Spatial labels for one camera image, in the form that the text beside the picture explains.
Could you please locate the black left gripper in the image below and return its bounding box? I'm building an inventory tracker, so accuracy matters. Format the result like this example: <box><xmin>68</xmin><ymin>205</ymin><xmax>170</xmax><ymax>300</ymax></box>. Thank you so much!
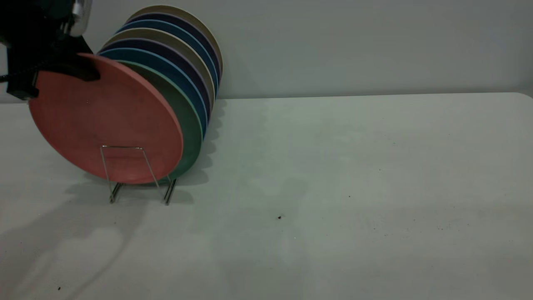
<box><xmin>0</xmin><ymin>0</ymin><xmax>101</xmax><ymax>101</ymax></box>

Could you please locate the pink round plate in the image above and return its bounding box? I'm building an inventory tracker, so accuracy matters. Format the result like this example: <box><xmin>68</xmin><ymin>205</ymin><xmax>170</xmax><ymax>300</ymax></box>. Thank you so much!
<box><xmin>28</xmin><ymin>53</ymin><xmax>184</xmax><ymax>185</ymax></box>

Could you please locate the blue round plate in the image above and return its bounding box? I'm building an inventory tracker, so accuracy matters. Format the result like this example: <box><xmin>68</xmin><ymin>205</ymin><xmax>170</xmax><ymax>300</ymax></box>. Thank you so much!
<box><xmin>116</xmin><ymin>20</ymin><xmax>219</xmax><ymax>96</ymax></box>
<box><xmin>99</xmin><ymin>47</ymin><xmax>209</xmax><ymax>138</ymax></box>

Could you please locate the beige round plate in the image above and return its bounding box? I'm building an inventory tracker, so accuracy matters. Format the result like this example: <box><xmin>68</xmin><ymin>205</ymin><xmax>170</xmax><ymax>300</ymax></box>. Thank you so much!
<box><xmin>126</xmin><ymin>5</ymin><xmax>224</xmax><ymax>80</ymax></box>
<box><xmin>102</xmin><ymin>28</ymin><xmax>216</xmax><ymax>109</ymax></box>

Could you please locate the dark purple round plate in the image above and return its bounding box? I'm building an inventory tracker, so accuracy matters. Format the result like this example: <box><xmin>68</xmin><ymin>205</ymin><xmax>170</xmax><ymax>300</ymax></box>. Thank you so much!
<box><xmin>127</xmin><ymin>12</ymin><xmax>221</xmax><ymax>84</ymax></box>
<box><xmin>97</xmin><ymin>38</ymin><xmax>213</xmax><ymax>121</ymax></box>

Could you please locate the green round plate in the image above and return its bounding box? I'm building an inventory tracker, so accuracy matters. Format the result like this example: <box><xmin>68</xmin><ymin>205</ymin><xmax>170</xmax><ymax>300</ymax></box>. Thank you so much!
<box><xmin>118</xmin><ymin>60</ymin><xmax>204</xmax><ymax>181</ymax></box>

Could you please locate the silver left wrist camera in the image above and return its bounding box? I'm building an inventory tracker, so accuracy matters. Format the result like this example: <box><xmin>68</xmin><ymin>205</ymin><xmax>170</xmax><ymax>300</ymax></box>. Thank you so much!
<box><xmin>68</xmin><ymin>0</ymin><xmax>92</xmax><ymax>37</ymax></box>

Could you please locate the metal wire plate rack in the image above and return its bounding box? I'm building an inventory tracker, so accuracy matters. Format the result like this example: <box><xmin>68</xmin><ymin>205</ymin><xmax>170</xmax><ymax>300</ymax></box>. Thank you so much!
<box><xmin>100</xmin><ymin>145</ymin><xmax>177</xmax><ymax>205</ymax></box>

